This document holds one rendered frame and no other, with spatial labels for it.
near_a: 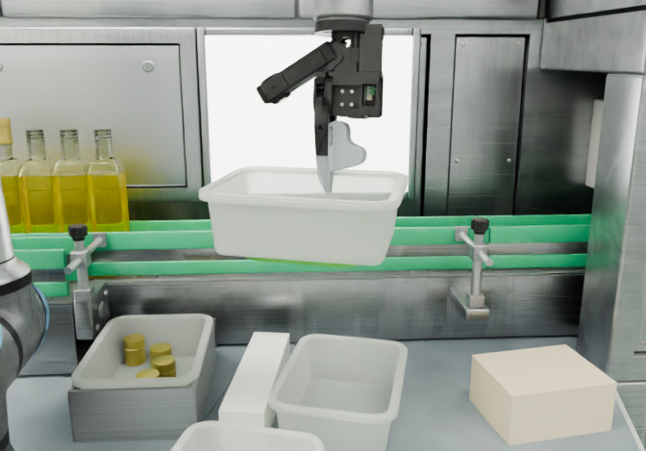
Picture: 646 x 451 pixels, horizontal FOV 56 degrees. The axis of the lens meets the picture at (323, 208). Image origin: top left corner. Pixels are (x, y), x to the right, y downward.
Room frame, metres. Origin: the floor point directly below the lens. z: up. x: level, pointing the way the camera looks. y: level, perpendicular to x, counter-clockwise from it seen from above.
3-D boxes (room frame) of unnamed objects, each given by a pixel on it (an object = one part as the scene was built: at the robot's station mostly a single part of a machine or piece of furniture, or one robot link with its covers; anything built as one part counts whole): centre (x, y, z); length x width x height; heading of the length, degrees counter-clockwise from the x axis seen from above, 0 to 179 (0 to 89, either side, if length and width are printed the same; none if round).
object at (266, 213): (0.71, 0.02, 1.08); 0.22 x 0.17 x 0.09; 78
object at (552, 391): (0.81, -0.32, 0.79); 0.16 x 0.12 x 0.07; 103
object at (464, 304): (0.98, -0.25, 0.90); 0.17 x 0.05 x 0.22; 3
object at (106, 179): (1.07, 0.39, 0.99); 0.06 x 0.06 x 0.21; 3
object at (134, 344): (0.93, 0.31, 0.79); 0.04 x 0.04 x 0.04
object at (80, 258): (0.94, 0.39, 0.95); 0.17 x 0.03 x 0.12; 3
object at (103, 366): (0.85, 0.26, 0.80); 0.22 x 0.17 x 0.09; 3
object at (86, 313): (0.96, 0.39, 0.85); 0.09 x 0.04 x 0.07; 3
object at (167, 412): (0.88, 0.27, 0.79); 0.27 x 0.17 x 0.08; 3
